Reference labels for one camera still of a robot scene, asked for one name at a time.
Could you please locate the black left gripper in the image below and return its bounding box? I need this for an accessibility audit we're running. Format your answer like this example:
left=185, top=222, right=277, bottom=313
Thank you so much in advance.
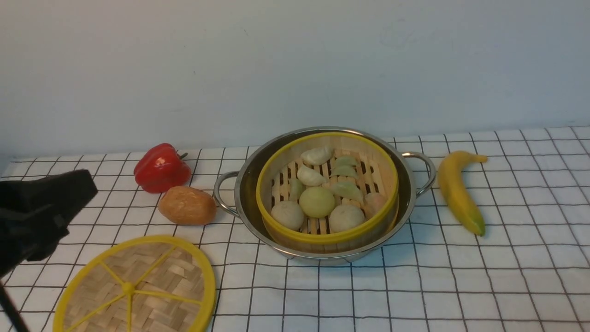
left=0, top=169, right=98, bottom=276

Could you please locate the yellow bamboo steamer lid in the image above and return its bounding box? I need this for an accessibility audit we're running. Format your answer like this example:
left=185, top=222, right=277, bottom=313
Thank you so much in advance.
left=53, top=235, right=217, bottom=332

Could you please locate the yellow bamboo steamer basket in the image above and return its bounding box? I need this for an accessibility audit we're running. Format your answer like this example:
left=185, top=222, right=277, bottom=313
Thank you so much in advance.
left=256, top=130, right=399, bottom=254

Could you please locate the stainless steel pot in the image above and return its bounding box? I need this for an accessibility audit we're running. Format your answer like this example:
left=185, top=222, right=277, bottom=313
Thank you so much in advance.
left=213, top=126, right=436, bottom=266

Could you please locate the red bell pepper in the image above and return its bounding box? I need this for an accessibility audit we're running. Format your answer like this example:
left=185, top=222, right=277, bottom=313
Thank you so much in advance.
left=133, top=143, right=191, bottom=194

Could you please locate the brown potato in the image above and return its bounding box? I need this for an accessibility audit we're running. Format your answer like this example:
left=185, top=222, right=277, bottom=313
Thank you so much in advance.
left=158, top=186, right=217, bottom=225

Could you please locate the white bun left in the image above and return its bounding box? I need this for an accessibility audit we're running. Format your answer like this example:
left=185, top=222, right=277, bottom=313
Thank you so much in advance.
left=271, top=201, right=306, bottom=231

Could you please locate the white bun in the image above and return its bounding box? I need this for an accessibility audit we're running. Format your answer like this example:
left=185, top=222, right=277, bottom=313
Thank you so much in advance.
left=271, top=201, right=306, bottom=231
left=328, top=204, right=366, bottom=233

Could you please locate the green dumpling left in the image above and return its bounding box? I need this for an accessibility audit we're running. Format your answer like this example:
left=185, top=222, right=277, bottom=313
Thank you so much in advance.
left=289, top=178, right=306, bottom=202

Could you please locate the green dumpling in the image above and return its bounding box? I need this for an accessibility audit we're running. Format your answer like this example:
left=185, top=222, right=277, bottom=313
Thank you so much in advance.
left=289, top=178, right=306, bottom=202
left=332, top=155, right=357, bottom=167
left=330, top=165, right=359, bottom=179
left=330, top=181, right=364, bottom=202

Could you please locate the white dumpling middle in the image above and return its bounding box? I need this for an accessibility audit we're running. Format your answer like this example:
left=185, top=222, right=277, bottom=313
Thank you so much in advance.
left=296, top=165, right=328, bottom=187

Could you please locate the white dumpling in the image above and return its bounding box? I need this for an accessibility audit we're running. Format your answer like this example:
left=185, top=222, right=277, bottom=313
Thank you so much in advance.
left=296, top=165, right=328, bottom=187
left=301, top=146, right=334, bottom=166

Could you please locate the yellow-green bun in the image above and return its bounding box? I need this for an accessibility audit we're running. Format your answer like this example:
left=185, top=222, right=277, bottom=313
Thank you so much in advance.
left=299, top=187, right=336, bottom=219

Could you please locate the white dumpling top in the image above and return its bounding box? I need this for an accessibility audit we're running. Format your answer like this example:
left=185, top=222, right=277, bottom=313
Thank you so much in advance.
left=301, top=146, right=334, bottom=166

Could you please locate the white bun right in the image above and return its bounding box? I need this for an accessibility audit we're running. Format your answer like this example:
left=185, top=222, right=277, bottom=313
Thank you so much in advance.
left=328, top=204, right=366, bottom=233

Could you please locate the green dumpling lower right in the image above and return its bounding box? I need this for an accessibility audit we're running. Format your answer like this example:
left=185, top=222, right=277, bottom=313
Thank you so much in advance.
left=330, top=165, right=359, bottom=179

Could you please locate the green dumpling centre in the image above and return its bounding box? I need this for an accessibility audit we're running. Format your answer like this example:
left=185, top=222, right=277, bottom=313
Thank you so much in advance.
left=330, top=181, right=364, bottom=202

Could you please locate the green dumpling upper right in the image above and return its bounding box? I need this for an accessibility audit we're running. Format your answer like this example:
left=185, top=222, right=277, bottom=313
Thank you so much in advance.
left=332, top=155, right=357, bottom=167

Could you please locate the pink dumpling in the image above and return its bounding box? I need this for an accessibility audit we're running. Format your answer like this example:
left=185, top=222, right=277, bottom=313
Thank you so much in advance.
left=363, top=192, right=388, bottom=220

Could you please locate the yellow banana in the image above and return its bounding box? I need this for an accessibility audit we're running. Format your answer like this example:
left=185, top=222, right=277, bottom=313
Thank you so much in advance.
left=437, top=150, right=488, bottom=237

